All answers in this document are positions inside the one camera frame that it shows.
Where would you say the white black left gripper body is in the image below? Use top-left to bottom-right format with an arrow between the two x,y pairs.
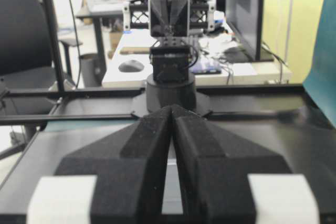
122,0 -> 216,37

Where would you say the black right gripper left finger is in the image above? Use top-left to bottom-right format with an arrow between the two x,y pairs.
27,106 -> 172,223

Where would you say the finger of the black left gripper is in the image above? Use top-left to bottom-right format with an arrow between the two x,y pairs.
170,0 -> 188,37
150,0 -> 171,37

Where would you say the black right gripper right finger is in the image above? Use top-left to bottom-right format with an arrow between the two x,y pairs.
172,105 -> 320,223

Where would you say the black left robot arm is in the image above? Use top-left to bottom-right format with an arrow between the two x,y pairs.
26,0 -> 213,223

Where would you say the black computer mouse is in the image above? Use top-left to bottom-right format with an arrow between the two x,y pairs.
118,60 -> 144,73

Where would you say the white desk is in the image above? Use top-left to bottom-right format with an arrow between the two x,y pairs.
102,29 -> 291,89

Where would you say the black computer monitor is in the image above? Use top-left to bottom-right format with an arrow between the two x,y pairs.
225,0 -> 274,62

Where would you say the grey trash bin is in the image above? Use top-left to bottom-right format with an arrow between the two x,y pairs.
80,53 -> 101,88

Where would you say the black vertical pole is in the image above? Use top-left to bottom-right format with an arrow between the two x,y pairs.
43,0 -> 65,92

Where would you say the black office chair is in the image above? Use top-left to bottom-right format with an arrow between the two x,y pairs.
0,0 -> 83,120

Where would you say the teal backdrop sheet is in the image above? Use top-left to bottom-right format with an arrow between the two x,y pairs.
303,0 -> 335,125

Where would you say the black metal frame rail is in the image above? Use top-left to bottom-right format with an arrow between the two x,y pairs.
1,84 -> 310,126

